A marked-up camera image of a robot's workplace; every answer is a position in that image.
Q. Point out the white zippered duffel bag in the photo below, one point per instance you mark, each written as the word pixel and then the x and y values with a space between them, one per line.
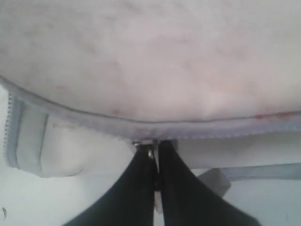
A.
pixel 87 77

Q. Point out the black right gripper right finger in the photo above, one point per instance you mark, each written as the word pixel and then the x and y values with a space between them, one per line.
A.
pixel 186 200

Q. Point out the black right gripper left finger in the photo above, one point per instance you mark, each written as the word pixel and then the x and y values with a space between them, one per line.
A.
pixel 130 201

